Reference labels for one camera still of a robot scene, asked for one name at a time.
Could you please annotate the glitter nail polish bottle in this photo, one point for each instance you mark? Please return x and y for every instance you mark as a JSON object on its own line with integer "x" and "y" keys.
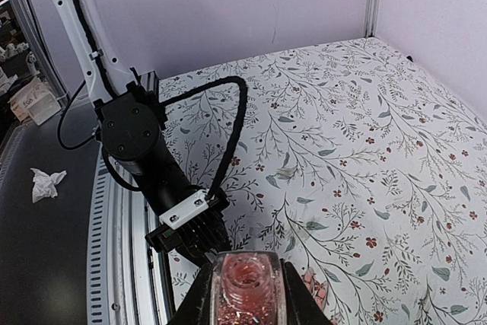
{"x": 247, "y": 287}

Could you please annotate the floral patterned table mat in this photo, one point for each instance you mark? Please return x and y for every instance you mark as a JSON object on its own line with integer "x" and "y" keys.
{"x": 355, "y": 162}

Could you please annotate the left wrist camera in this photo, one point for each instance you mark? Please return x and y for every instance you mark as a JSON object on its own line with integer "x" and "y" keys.
{"x": 194, "y": 228}

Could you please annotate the person's bare hand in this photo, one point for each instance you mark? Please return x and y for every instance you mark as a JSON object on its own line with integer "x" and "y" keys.
{"x": 318, "y": 290}

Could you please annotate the crumpled white tissue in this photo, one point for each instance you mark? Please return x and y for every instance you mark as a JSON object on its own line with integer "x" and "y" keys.
{"x": 44, "y": 185}

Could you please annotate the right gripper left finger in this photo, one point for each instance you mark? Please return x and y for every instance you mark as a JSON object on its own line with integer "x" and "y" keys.
{"x": 195, "y": 308}

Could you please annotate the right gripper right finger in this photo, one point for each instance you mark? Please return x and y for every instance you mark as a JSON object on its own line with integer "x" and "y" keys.
{"x": 301, "y": 308}

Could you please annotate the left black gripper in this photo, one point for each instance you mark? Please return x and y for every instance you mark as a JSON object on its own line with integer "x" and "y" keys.
{"x": 131, "y": 133}

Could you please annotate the slotted metal front rail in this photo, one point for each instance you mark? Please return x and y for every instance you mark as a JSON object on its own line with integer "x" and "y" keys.
{"x": 125, "y": 276}

